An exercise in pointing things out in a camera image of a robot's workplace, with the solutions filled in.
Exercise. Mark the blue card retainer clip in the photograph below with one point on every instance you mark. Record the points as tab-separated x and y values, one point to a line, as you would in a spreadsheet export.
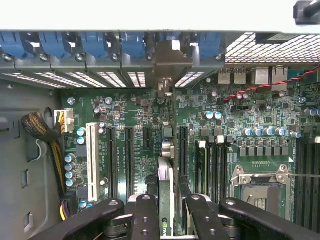
208	45
132	45
93	43
11	43
51	43

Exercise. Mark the open black PC case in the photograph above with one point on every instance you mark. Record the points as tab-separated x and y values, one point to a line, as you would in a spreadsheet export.
15	100

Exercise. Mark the short black expansion slot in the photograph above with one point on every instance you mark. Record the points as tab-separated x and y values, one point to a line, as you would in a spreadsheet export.
147	137

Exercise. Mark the thin metal locking lever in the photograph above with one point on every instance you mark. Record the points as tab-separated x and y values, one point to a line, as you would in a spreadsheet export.
305	176

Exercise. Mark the white expansion slot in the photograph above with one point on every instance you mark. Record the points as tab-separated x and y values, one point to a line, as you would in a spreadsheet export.
92	162

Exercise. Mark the green motherboard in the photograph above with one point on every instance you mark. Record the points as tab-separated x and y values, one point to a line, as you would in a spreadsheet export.
190	110

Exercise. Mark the black RAM slot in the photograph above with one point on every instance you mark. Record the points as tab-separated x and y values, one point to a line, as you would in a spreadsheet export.
307	195
202	143
220	170
316	195
227	162
212	170
298	195

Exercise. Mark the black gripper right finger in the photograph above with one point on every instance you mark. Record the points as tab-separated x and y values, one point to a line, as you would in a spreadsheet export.
203	220

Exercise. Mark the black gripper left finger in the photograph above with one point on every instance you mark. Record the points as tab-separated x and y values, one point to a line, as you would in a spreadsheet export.
146	220

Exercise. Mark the CPU socket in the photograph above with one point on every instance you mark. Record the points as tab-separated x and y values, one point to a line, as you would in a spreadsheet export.
261	178

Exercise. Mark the perforated metal slot cover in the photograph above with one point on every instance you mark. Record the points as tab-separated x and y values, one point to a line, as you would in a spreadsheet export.
137	80
190	79
60	80
87	80
112	80
32	80

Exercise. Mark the white power connector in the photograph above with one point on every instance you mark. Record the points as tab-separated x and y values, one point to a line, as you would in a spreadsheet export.
68	121

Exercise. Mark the long black expansion slot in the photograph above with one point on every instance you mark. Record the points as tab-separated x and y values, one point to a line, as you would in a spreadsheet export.
183	150
129	162
113	162

